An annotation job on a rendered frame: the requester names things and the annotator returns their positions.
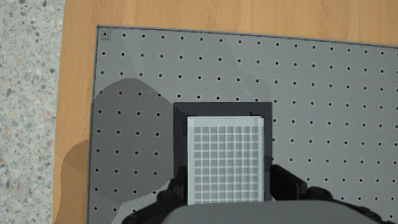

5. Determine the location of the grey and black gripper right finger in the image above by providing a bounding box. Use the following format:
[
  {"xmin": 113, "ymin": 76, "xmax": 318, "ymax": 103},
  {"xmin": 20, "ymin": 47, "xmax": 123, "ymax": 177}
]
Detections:
[{"xmin": 270, "ymin": 164, "xmax": 396, "ymax": 224}]

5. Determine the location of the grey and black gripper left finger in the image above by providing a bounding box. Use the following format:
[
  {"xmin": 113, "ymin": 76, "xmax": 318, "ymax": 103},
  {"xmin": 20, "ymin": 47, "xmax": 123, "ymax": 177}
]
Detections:
[{"xmin": 121, "ymin": 166, "xmax": 187, "ymax": 224}]

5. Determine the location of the grey base plate with hole grid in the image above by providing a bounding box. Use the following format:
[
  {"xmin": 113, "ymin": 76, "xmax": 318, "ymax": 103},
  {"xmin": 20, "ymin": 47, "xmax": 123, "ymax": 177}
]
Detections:
[{"xmin": 86, "ymin": 25, "xmax": 398, "ymax": 224}]

